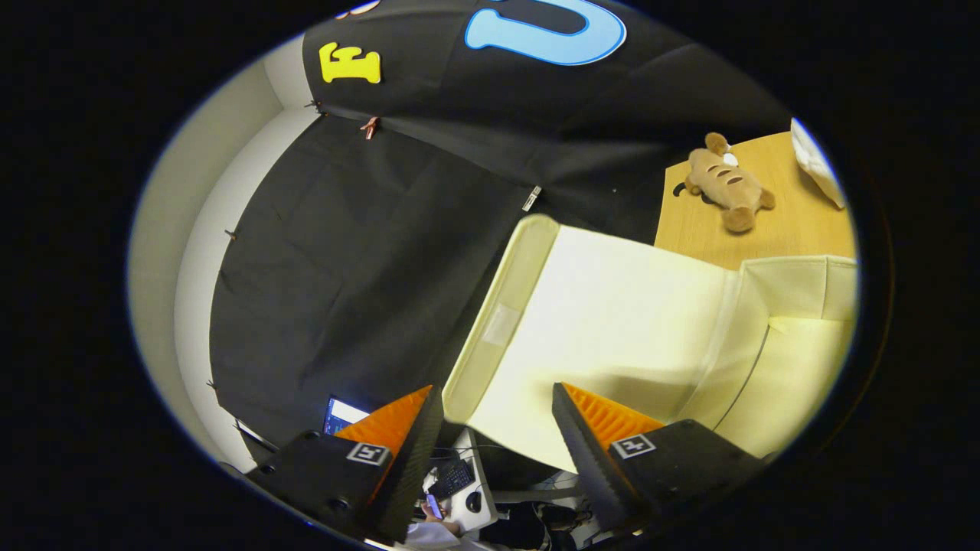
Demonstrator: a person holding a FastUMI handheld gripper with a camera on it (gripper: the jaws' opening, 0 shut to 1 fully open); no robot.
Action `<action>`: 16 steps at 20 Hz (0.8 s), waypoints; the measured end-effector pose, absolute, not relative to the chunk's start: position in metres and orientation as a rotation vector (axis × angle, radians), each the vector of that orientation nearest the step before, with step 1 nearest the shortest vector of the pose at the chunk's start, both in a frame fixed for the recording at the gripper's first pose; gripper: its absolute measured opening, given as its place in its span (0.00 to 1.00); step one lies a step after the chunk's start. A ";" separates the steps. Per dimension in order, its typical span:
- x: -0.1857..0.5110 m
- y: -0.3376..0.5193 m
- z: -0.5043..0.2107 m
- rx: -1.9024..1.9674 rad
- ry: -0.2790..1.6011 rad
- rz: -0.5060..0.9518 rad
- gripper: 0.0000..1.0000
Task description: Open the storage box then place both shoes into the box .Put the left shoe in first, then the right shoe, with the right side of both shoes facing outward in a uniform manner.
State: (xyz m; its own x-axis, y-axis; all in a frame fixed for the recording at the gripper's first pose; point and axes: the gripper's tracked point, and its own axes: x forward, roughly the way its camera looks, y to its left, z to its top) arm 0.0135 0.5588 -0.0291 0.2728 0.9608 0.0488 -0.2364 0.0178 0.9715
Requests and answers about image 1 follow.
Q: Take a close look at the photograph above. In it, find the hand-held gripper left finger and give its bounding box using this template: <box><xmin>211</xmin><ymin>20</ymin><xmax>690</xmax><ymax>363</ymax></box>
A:
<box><xmin>243</xmin><ymin>384</ymin><xmax>446</xmax><ymax>546</ymax></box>

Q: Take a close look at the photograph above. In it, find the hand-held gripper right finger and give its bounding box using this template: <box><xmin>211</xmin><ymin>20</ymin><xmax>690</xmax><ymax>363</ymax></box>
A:
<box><xmin>550</xmin><ymin>383</ymin><xmax>768</xmax><ymax>538</ymax></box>

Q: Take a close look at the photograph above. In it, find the fabric storage box with lid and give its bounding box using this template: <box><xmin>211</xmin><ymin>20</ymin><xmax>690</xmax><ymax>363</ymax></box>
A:
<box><xmin>443</xmin><ymin>214</ymin><xmax>858</xmax><ymax>473</ymax></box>

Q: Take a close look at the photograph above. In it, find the black keyboard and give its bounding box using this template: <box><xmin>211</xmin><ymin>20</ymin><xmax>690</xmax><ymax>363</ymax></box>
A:
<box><xmin>427</xmin><ymin>458</ymin><xmax>476</xmax><ymax>503</ymax></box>

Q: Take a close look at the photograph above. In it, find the computer monitor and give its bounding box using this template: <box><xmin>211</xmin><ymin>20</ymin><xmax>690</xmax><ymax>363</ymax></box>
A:
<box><xmin>323</xmin><ymin>396</ymin><xmax>370</xmax><ymax>435</ymax></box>

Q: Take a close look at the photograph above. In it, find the black backdrop cloth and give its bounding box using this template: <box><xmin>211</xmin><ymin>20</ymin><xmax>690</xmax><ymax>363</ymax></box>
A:
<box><xmin>208</xmin><ymin>0</ymin><xmax>793</xmax><ymax>448</ymax></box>

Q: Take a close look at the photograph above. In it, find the brown striped plush toy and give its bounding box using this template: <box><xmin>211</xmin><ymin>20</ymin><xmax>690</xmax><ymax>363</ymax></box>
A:
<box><xmin>684</xmin><ymin>132</ymin><xmax>776</xmax><ymax>233</ymax></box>

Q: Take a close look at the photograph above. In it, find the white plush toy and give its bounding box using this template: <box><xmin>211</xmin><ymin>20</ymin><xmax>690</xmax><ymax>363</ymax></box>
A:
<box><xmin>790</xmin><ymin>119</ymin><xmax>848</xmax><ymax>210</ymax></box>

